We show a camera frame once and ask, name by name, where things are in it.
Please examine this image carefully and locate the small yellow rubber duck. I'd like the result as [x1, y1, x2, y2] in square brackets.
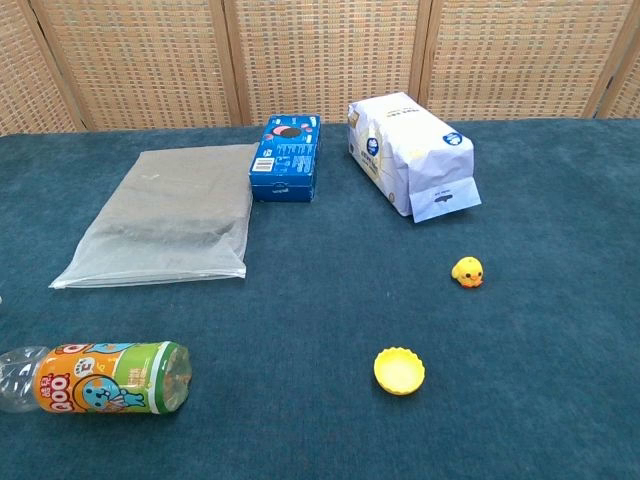
[450, 255, 485, 291]

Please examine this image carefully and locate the blue felt table cover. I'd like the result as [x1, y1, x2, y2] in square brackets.
[0, 118, 640, 480]

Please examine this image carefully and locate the clear zip bag grey cloth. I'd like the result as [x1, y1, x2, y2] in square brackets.
[48, 143, 261, 290]

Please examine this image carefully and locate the orange green label juice bottle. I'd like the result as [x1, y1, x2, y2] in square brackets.
[0, 340, 193, 416]

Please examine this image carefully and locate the blue cookie box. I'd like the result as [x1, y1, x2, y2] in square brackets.
[248, 114, 322, 204]

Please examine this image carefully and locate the yellow scalloped plastic cap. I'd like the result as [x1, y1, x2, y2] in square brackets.
[373, 347, 427, 397]

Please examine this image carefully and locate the woven bamboo folding screen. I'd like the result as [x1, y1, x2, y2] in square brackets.
[0, 0, 640, 135]

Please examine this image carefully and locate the white snack bag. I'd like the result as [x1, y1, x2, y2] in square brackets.
[347, 91, 483, 224]

